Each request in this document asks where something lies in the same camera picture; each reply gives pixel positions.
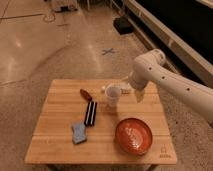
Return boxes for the white small box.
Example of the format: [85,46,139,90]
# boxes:
[120,83,131,94]

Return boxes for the orange ceramic bowl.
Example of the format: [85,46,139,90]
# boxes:
[115,118,153,155]

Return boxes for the black floor box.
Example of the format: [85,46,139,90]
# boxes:
[113,17,133,35]

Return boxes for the blue sponge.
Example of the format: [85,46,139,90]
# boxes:
[72,122,87,144]

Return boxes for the equipment base with cables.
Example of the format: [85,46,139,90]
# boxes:
[44,0,78,13]

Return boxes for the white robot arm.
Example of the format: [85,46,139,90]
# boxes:
[129,49,213,127]

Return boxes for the white plastic cup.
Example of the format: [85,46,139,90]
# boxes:
[105,85,121,107]

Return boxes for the small brown oval object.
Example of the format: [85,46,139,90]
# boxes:
[80,89,92,101]

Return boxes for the wooden table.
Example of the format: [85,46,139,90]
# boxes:
[25,79,177,165]

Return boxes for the black and white striped block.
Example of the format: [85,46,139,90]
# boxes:
[84,101,97,126]

